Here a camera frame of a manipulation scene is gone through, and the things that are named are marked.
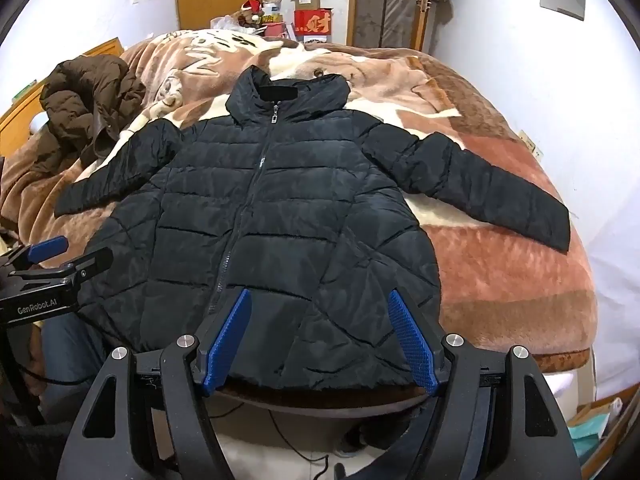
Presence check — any dark shoe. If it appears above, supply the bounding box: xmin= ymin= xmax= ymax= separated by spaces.
xmin=334 ymin=427 xmax=381 ymax=458

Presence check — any brown cream printed blanket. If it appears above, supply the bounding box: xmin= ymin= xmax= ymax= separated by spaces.
xmin=0 ymin=27 xmax=598 ymax=418

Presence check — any brown puffer jacket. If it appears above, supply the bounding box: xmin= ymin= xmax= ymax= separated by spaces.
xmin=39 ymin=55 xmax=147 ymax=168

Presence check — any wooden framed grey wardrobe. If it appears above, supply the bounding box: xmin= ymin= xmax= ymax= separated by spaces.
xmin=348 ymin=0 xmax=433 ymax=51

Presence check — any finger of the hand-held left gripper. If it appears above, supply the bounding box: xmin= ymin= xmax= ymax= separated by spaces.
xmin=0 ymin=236 xmax=70 ymax=273
xmin=62 ymin=247 xmax=114 ymax=293

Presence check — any black floor cable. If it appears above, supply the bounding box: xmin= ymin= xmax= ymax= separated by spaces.
xmin=265 ymin=407 xmax=331 ymax=480

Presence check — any cardboard box with teal book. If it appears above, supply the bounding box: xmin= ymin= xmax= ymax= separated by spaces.
xmin=567 ymin=395 xmax=626 ymax=466

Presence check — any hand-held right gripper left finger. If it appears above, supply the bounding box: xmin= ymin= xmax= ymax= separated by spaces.
xmin=57 ymin=287 xmax=253 ymax=480

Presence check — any person's leg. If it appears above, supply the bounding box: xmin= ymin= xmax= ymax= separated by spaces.
xmin=40 ymin=317 xmax=108 ymax=383

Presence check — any wall socket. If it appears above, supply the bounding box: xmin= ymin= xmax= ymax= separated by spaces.
xmin=520 ymin=130 xmax=543 ymax=161

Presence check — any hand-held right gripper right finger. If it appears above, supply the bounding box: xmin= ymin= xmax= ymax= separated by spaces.
xmin=387 ymin=287 xmax=583 ymax=480

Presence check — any wooden bed headboard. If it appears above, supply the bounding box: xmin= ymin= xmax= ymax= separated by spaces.
xmin=0 ymin=37 xmax=125 ymax=151

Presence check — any plush toy with santa hat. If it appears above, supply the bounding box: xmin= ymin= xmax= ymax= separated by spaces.
xmin=239 ymin=0 xmax=264 ymax=26

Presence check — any black puffer jacket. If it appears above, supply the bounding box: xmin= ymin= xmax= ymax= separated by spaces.
xmin=54 ymin=65 xmax=572 ymax=393

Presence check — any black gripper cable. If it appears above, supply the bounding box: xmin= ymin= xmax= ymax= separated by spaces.
xmin=17 ymin=327 xmax=108 ymax=388

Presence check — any red gift box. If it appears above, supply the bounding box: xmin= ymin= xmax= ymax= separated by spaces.
xmin=294 ymin=7 xmax=333 ymax=43

